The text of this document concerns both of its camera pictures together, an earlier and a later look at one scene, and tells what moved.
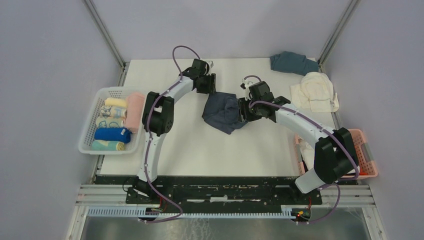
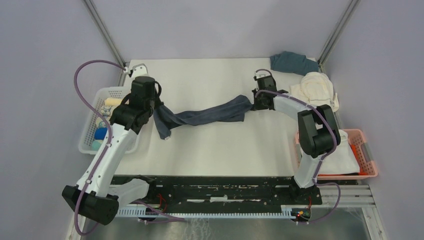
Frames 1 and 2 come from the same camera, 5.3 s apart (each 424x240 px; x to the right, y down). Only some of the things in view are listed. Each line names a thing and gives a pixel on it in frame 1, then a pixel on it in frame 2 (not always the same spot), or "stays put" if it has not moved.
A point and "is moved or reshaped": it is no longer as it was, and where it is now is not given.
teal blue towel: x=290 y=62 stays put
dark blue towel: x=221 y=112 is moved or reshaped
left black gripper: x=211 y=87 -> x=157 y=102
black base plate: x=196 y=191 stays put
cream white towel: x=315 y=91 stays put
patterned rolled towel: x=112 y=111 stays put
